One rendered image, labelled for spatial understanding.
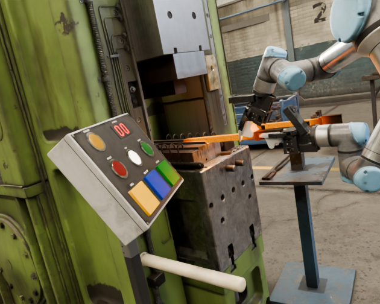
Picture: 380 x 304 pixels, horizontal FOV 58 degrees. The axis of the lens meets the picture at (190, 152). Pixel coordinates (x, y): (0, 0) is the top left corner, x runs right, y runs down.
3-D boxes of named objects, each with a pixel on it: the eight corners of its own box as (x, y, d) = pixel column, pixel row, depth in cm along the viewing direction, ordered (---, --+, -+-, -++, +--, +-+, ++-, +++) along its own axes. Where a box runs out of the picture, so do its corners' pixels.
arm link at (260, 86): (252, 76, 121) (263, 73, 127) (248, 88, 123) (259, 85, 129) (271, 84, 118) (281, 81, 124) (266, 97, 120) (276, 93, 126)
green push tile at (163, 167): (180, 177, 107) (164, 158, 106) (174, 185, 99) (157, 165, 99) (175, 180, 107) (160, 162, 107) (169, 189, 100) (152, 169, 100)
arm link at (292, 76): (318, 65, 107) (299, 53, 115) (286, 72, 104) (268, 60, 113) (315, 88, 111) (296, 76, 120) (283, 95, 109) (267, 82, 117)
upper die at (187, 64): (207, 73, 146) (203, 50, 144) (177, 79, 131) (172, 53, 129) (140, 86, 173) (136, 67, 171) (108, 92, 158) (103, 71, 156)
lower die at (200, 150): (221, 154, 153) (218, 135, 152) (195, 167, 138) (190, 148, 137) (154, 154, 180) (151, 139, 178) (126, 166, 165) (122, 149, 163)
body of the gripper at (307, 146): (281, 154, 123) (315, 153, 115) (278, 131, 121) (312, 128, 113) (289, 148, 128) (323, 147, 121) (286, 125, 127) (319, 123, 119)
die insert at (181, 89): (186, 91, 151) (184, 78, 149) (175, 94, 145) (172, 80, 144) (139, 99, 170) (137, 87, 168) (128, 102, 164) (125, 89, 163)
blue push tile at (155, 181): (171, 188, 97) (154, 168, 97) (163, 198, 90) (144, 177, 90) (167, 192, 98) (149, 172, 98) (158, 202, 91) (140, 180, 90)
